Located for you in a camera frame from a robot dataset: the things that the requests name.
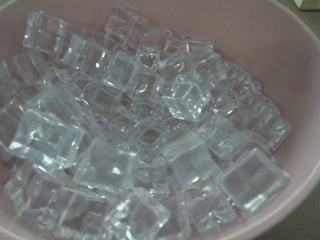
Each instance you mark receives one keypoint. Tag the pink bowl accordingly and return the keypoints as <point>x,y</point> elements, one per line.
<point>264,36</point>

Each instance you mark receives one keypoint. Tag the pile of clear ice cubes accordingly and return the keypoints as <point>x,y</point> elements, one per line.
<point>134,132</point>

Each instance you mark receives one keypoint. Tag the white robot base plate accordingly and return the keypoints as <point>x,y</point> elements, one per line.
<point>308,5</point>

